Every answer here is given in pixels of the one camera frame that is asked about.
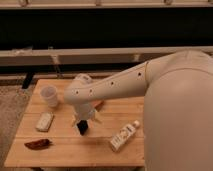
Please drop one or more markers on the orange bowl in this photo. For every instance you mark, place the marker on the orange bowl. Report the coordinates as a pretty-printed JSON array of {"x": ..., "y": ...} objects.
[{"x": 97, "y": 104}]

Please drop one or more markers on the black eraser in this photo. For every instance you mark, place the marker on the black eraser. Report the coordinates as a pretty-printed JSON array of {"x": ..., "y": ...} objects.
[{"x": 82, "y": 127}]

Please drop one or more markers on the white plastic bottle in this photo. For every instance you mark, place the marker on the white plastic bottle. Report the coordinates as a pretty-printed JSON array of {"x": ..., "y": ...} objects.
[{"x": 124, "y": 134}]

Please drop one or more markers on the clear plastic cup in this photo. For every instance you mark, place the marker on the clear plastic cup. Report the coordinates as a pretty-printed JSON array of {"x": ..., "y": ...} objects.
[{"x": 49, "y": 95}]

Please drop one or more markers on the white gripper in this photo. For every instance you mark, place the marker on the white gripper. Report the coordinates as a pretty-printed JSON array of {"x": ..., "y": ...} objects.
[{"x": 84, "y": 112}]

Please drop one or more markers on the white rectangular packet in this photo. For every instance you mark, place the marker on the white rectangular packet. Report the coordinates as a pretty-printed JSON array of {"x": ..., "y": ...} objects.
[{"x": 44, "y": 122}]

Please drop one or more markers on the wooden table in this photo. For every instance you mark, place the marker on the wooden table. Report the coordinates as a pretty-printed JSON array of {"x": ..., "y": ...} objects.
[{"x": 69, "y": 148}]

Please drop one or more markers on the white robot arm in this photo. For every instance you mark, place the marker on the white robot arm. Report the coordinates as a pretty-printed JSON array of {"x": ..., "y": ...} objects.
[{"x": 178, "y": 107}]

